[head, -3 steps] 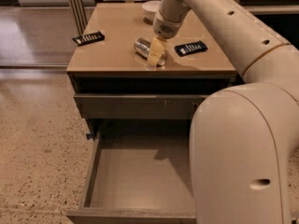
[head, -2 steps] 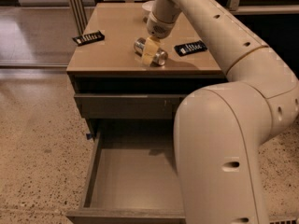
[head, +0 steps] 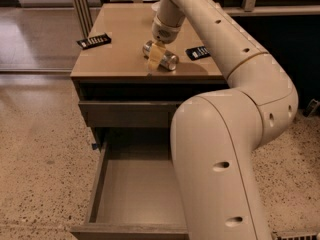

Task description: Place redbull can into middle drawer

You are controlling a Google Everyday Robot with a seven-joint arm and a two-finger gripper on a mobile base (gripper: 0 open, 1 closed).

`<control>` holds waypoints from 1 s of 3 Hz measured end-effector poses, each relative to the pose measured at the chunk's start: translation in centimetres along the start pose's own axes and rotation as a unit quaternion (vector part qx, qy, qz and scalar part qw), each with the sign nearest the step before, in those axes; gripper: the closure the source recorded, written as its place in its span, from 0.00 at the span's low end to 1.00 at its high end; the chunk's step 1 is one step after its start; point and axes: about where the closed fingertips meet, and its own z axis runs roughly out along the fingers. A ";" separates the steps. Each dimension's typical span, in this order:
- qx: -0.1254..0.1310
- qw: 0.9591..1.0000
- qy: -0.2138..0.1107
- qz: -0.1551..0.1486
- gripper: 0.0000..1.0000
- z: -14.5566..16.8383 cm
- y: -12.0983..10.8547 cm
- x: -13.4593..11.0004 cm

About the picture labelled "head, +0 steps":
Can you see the black snack packet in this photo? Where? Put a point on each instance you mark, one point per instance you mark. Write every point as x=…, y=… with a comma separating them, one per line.
x=197, y=53
x=94, y=41

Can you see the silver redbull can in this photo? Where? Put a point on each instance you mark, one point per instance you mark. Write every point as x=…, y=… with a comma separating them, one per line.
x=169, y=60

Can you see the small blue floor tag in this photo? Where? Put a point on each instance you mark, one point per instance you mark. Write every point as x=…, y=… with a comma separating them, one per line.
x=94, y=146

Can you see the metal floor vent grille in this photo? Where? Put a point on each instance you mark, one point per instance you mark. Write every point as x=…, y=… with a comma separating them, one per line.
x=296, y=235

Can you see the open grey middle drawer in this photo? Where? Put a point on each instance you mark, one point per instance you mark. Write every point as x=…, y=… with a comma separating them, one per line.
x=135, y=194

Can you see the dark object on floor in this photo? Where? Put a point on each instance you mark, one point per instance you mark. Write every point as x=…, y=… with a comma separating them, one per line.
x=311, y=108

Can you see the beige drawer cabinet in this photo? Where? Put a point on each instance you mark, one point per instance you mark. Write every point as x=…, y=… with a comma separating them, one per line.
x=117, y=72

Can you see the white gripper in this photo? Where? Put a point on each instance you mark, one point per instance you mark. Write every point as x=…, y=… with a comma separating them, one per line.
x=164, y=34

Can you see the white ceramic bowl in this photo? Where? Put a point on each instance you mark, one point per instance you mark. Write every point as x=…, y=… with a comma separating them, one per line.
x=155, y=6

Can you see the black snack packet left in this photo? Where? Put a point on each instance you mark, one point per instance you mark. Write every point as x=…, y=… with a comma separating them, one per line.
x=94, y=41

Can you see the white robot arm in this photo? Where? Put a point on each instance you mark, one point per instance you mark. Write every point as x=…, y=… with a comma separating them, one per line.
x=213, y=134

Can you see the black snack packet right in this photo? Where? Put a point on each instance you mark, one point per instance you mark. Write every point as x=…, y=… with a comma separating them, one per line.
x=197, y=53

